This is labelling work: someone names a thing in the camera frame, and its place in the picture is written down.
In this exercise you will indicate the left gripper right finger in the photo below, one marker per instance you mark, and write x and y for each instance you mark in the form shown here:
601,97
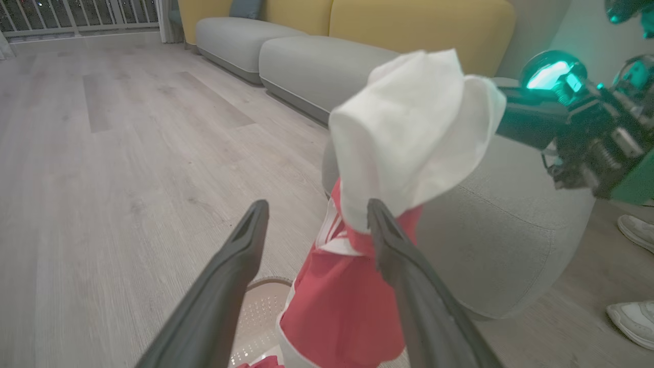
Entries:
424,306

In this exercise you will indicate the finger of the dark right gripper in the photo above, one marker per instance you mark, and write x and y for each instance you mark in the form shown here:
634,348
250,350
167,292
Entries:
531,95
531,128

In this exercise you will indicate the white sneaker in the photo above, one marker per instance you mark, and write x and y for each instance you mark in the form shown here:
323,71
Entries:
638,232
633,322

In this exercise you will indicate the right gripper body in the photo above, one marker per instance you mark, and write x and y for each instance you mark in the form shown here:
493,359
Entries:
598,128

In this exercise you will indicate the white perforated laundry basket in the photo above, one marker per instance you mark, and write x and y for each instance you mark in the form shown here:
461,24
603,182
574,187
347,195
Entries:
258,317

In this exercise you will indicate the yellow and grey sofa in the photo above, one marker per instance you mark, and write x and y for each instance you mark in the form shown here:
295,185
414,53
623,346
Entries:
327,66

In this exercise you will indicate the red and white garment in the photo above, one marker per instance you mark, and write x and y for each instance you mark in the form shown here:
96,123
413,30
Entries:
409,128

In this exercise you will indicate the teal throw cushion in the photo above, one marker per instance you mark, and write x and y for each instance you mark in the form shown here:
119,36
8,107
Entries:
245,8

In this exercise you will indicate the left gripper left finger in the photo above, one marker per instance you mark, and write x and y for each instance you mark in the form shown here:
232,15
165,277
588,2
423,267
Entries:
219,291

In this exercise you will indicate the window with white railing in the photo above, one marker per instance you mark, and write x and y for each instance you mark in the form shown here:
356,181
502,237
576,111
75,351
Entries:
76,15

